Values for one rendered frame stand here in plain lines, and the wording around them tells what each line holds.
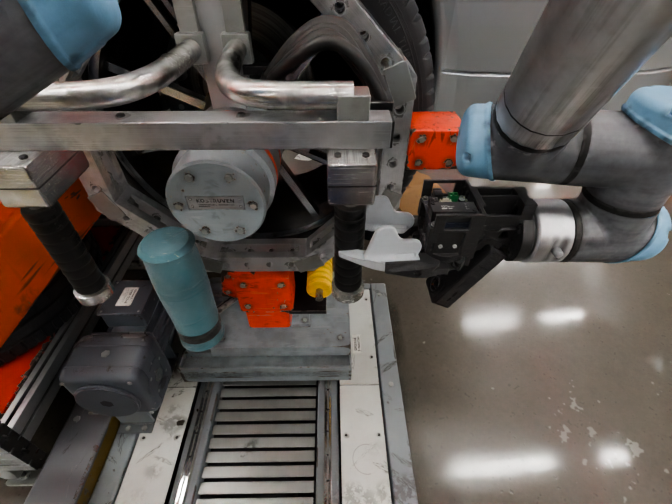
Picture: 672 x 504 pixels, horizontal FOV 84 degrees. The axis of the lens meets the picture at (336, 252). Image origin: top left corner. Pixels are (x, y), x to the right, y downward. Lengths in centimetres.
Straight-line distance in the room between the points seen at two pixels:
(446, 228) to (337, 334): 74
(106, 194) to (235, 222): 30
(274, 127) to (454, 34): 49
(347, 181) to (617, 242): 30
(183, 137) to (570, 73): 33
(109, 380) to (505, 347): 120
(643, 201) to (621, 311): 135
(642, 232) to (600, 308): 127
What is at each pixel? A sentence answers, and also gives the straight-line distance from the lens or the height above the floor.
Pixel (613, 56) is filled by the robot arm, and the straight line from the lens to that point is 30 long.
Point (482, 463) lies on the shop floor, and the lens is 125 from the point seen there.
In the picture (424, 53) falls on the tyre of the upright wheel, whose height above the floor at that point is 97.
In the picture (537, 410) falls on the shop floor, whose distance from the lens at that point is 139.
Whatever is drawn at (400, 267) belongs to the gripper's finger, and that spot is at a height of 83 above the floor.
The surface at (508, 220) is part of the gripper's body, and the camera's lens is 45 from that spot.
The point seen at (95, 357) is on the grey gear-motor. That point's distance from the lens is 100.
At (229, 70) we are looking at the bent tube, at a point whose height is 101.
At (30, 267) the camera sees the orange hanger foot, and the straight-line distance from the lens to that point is 100.
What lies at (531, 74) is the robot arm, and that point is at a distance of 33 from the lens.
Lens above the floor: 113
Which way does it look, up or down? 42 degrees down
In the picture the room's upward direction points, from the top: straight up
